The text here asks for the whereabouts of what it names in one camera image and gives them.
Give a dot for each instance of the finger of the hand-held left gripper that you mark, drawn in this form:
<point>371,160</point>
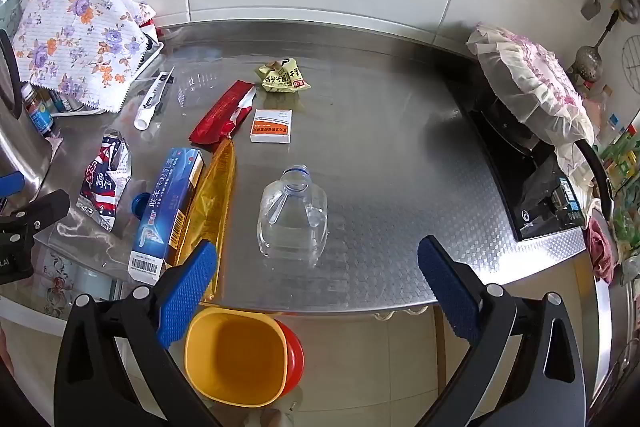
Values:
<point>35,212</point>
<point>10,185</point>

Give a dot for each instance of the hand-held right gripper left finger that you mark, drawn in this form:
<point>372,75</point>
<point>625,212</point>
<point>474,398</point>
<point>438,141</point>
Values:
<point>187,289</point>

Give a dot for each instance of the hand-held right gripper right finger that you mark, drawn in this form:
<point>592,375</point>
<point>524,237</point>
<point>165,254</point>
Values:
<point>447,287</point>

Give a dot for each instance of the striped snack bag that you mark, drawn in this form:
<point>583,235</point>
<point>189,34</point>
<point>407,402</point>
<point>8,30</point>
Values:
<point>102,184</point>

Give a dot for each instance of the yellow plastic bin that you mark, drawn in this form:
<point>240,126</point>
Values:
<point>235,357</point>

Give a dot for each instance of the clear plastic bottle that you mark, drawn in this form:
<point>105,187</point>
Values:
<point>292,217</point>

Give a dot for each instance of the orange white medicine box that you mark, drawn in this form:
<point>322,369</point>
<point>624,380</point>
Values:
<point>271,127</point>

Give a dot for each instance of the stainless steel cooker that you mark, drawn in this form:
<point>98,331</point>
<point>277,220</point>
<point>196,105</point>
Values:
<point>20,152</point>

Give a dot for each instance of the clear plastic bag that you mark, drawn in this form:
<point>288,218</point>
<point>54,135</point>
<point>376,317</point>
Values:
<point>80,243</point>

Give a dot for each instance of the brown medicine bottle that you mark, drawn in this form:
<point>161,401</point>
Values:
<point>39,114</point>

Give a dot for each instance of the blue toothpaste box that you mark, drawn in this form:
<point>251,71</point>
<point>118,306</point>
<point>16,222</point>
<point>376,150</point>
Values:
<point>167,212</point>

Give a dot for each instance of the blue bottle cap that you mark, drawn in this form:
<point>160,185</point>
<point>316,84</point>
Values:
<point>136,205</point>

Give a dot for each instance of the red plastic basin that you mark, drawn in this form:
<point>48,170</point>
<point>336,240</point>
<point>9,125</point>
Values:
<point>295,357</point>

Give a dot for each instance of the black gas stove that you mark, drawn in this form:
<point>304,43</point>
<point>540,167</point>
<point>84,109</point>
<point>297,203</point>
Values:
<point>530,174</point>

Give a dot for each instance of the red cloth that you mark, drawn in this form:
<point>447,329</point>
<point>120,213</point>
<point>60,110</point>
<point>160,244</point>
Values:
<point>600,247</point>

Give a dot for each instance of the white toothpaste tube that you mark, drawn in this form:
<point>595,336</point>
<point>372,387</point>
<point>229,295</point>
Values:
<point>150,99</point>

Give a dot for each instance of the floral print cloth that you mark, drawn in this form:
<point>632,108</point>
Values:
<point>75,32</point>

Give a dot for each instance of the red snack wrapper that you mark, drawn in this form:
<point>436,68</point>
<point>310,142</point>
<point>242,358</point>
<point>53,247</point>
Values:
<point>220,114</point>

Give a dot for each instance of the clear plastic wrapper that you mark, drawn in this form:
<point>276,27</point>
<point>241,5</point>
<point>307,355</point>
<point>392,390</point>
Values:
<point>190,87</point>

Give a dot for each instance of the green printed bag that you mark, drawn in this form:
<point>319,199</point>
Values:
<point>622,167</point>

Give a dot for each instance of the pink lace pot cover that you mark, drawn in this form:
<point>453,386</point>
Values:
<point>535,82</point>

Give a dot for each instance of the yellow snack wrapper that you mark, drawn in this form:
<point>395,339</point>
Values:
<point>282,77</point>

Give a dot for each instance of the metal skimmer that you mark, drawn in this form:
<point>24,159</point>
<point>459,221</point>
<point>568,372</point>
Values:
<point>590,57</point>

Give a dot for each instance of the metal ladle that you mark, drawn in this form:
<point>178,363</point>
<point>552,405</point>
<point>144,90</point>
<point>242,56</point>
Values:
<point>627,6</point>

